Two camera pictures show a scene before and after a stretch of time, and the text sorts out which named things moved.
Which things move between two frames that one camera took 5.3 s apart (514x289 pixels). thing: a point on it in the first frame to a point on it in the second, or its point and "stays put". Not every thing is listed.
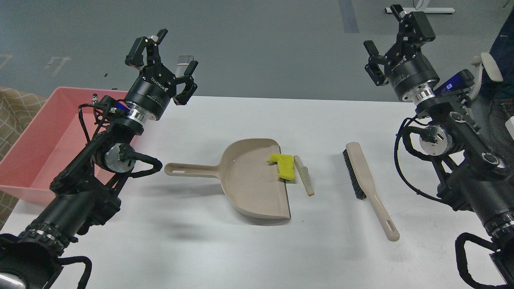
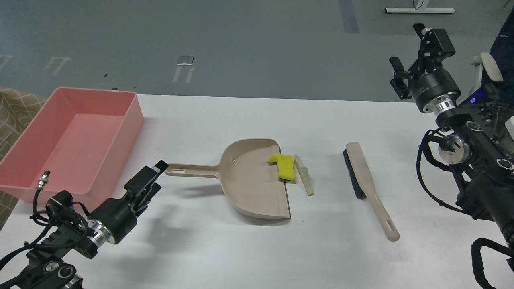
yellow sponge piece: [286, 165] stays put
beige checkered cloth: [17, 107] stays put
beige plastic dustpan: [251, 182] stays put
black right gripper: [408, 67] to [432, 87]
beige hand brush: [364, 188] stays put
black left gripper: [155, 86] to [113, 220]
